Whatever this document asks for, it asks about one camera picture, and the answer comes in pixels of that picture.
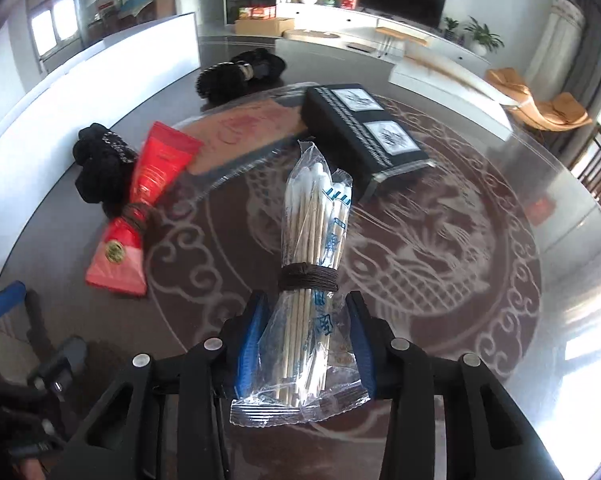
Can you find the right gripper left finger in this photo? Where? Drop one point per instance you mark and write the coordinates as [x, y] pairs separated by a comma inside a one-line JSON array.
[[122, 437]]

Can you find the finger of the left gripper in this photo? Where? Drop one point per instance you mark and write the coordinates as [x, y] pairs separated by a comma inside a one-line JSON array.
[[12, 296]]

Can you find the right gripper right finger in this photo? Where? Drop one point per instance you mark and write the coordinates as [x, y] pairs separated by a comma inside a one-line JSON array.
[[487, 436]]

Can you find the red foil packet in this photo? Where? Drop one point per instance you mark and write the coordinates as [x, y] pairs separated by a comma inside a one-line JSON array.
[[117, 264]]

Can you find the cotton swabs plastic bag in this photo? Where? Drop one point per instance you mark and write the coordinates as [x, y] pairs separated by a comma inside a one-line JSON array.
[[297, 366]]

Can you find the black patterned box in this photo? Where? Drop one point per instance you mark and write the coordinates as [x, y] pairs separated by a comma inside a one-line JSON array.
[[358, 135]]

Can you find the black scrunchie near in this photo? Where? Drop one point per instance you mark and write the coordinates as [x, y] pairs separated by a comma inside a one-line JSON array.
[[106, 167]]

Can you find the black scrunchie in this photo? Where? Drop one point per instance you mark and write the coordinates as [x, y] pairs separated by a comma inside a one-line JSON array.
[[106, 167], [227, 81]]

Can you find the pink item in bag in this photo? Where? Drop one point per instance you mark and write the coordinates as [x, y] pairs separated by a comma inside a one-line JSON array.
[[243, 130]]

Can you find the black scrunchie far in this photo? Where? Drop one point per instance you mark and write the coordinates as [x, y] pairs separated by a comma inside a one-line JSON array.
[[227, 81]]

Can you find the orange lounge chair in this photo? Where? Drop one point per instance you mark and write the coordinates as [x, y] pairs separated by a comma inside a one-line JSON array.
[[560, 114]]

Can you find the cardboard box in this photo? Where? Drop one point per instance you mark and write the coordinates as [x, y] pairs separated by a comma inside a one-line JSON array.
[[271, 27]]

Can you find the potted green plant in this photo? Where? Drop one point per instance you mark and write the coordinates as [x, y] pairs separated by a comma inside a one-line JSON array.
[[483, 41]]

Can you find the small wooden bench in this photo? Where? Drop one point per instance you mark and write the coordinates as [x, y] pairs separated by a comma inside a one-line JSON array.
[[390, 36]]

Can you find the white tv console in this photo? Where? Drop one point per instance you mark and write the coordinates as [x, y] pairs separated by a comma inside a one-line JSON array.
[[371, 34]]

